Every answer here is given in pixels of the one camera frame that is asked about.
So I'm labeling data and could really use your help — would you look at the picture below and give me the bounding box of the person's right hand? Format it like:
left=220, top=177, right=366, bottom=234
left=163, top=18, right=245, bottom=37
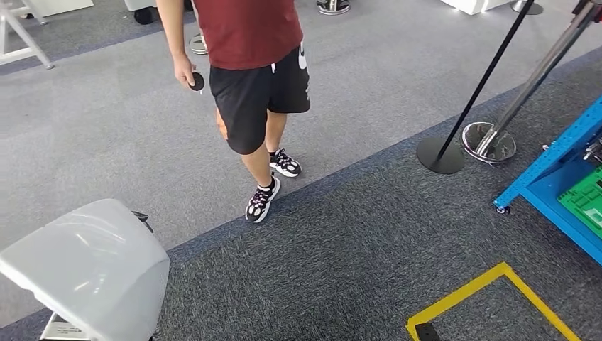
left=173, top=54, right=197, bottom=89

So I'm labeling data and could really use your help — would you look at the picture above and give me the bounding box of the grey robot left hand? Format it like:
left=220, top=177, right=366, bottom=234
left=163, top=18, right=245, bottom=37
left=131, top=210, right=155, bottom=234

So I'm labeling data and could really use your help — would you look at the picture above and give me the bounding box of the black round device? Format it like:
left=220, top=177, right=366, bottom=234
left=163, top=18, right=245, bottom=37
left=187, top=71, right=206, bottom=93

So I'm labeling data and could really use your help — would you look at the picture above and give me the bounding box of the white plastic car part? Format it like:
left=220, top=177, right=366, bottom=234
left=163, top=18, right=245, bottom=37
left=0, top=198, right=171, bottom=341

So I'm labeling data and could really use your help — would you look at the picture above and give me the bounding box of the blue steel shelf rack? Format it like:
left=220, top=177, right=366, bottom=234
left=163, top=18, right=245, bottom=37
left=492, top=94, right=602, bottom=267

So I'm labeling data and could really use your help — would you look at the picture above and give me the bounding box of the chrome stanchion base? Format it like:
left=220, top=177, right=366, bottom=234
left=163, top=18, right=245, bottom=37
left=189, top=33, right=209, bottom=56
left=317, top=0, right=351, bottom=16

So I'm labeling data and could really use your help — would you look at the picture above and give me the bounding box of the person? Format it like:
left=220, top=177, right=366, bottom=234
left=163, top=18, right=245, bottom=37
left=155, top=0, right=312, bottom=224

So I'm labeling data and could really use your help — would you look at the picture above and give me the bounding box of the black pole stand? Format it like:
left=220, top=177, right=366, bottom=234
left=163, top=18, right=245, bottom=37
left=416, top=0, right=537, bottom=175

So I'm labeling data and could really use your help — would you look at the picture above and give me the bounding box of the white cabinet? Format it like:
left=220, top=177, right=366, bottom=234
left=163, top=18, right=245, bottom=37
left=439, top=0, right=515, bottom=16

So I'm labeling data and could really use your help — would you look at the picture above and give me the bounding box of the black floor plate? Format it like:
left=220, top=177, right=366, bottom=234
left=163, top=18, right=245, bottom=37
left=415, top=322, right=441, bottom=341

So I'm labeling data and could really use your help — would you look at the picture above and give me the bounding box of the yellow floor tape square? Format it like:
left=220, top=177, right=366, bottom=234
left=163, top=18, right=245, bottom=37
left=405, top=261, right=583, bottom=341

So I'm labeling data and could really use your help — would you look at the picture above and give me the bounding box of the green folded plastic crate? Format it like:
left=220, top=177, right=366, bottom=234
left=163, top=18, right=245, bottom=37
left=557, top=167, right=602, bottom=241

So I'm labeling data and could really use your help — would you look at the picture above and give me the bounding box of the white metal frame stand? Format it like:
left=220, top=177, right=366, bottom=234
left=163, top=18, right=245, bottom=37
left=0, top=0, right=55, bottom=72

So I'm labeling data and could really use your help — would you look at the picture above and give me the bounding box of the chrome stanchion post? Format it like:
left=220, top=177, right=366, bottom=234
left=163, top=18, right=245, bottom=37
left=461, top=0, right=602, bottom=165
left=510, top=0, right=544, bottom=16

